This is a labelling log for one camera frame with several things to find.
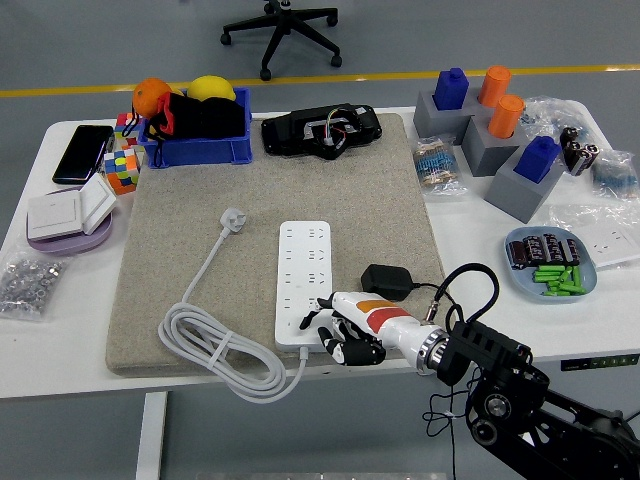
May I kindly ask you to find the white tilted wall switch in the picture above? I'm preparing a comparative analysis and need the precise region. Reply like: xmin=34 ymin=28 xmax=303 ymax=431
xmin=78 ymin=172 xmax=119 ymax=236

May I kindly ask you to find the grey block with blue peg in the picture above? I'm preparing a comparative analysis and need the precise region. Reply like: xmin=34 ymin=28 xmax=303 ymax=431
xmin=483 ymin=149 xmax=565 ymax=225

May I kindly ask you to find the yellow lemon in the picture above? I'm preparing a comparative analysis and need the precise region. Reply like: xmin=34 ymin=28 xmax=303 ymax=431
xmin=186 ymin=74 xmax=237 ymax=103

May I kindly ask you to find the blue plastic bin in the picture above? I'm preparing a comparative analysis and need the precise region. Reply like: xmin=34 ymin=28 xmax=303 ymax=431
xmin=137 ymin=87 xmax=254 ymax=169

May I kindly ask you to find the white table leg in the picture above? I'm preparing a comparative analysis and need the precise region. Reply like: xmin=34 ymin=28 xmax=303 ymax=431
xmin=135 ymin=391 xmax=169 ymax=480

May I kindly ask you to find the thin black adapter cord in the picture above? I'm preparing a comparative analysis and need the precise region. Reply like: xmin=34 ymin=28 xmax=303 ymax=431
xmin=410 ymin=282 xmax=471 ymax=480

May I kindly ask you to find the grey-brown mat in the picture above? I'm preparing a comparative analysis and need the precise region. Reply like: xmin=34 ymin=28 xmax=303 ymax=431
xmin=104 ymin=112 xmax=459 ymax=379

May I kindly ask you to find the black capacitor bundle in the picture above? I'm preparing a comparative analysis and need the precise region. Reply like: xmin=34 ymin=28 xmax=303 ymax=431
xmin=558 ymin=126 xmax=601 ymax=177

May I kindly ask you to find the bag of resistors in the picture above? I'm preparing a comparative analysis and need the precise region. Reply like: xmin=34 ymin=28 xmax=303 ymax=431
xmin=412 ymin=135 xmax=469 ymax=197
xmin=589 ymin=148 xmax=640 ymax=202

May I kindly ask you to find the grey block with two holes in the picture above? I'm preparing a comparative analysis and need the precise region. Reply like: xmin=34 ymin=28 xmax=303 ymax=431
xmin=412 ymin=87 xmax=484 ymax=146

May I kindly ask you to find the clear bag around socket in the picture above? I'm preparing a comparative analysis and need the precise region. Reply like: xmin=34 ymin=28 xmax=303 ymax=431
xmin=547 ymin=202 xmax=640 ymax=274

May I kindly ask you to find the black smartphone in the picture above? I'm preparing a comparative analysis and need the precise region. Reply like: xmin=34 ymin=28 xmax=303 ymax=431
xmin=51 ymin=124 xmax=115 ymax=185

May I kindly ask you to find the blue square peg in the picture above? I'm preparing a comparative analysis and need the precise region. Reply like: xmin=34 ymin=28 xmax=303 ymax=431
xmin=432 ymin=67 xmax=470 ymax=112
xmin=513 ymin=134 xmax=562 ymax=185

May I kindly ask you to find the white wall socket panel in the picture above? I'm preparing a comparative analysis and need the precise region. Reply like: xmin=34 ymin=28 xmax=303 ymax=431
xmin=579 ymin=224 xmax=640 ymax=270

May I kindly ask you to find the purple plate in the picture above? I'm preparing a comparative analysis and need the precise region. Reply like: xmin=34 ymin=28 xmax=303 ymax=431
xmin=25 ymin=187 xmax=115 ymax=257

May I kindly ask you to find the white power strip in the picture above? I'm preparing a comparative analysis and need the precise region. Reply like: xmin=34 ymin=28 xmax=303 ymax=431
xmin=273 ymin=219 xmax=334 ymax=354

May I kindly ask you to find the clear plastic bag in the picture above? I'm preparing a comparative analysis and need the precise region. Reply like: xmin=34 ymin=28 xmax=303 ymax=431
xmin=519 ymin=95 xmax=589 ymax=146

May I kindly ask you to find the light blue plate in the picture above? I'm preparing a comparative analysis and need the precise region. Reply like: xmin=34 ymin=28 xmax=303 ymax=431
xmin=503 ymin=225 xmax=600 ymax=305

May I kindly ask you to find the large colourful puzzle cube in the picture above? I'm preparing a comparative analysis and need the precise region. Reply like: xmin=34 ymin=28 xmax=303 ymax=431
xmin=102 ymin=148 xmax=141 ymax=196

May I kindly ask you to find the white flat wall switch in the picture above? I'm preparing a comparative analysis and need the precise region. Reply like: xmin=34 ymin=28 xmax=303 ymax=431
xmin=26 ymin=189 xmax=84 ymax=242

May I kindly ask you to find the black opened electronic device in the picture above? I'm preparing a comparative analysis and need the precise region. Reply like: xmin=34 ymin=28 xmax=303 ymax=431
xmin=260 ymin=103 xmax=384 ymax=161

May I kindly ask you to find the orange cylinder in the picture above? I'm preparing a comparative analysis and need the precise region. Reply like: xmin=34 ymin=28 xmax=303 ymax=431
xmin=477 ymin=64 xmax=513 ymax=108
xmin=487 ymin=93 xmax=526 ymax=140

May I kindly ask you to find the bag of metal nuts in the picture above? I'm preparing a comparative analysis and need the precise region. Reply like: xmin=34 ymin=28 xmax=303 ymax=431
xmin=0 ymin=249 xmax=69 ymax=322

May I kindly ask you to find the orange fruit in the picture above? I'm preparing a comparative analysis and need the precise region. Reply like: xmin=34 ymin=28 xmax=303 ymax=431
xmin=131 ymin=77 xmax=174 ymax=120

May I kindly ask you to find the black drawstring pouch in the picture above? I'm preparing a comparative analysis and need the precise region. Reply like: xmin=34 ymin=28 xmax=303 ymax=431
xmin=147 ymin=91 xmax=247 ymax=169

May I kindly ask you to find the grey block with orange cylinder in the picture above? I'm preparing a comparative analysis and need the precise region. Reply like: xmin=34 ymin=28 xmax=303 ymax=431
xmin=460 ymin=114 xmax=529 ymax=178

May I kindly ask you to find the white power strip cable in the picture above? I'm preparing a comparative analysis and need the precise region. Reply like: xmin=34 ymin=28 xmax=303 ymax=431
xmin=157 ymin=207 xmax=310 ymax=404

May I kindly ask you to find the small colourful puzzle cube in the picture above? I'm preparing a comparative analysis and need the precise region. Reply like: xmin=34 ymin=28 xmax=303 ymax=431
xmin=113 ymin=112 xmax=146 ymax=151

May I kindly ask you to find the black plug adapter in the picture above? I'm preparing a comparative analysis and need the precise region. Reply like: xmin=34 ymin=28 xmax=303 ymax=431
xmin=360 ymin=263 xmax=415 ymax=302

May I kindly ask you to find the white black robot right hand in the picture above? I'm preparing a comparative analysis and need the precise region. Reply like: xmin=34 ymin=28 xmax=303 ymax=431
xmin=298 ymin=291 xmax=435 ymax=372

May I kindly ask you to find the black table control panel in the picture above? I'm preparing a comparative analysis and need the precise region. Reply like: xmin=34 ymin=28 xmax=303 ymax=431
xmin=559 ymin=353 xmax=640 ymax=372

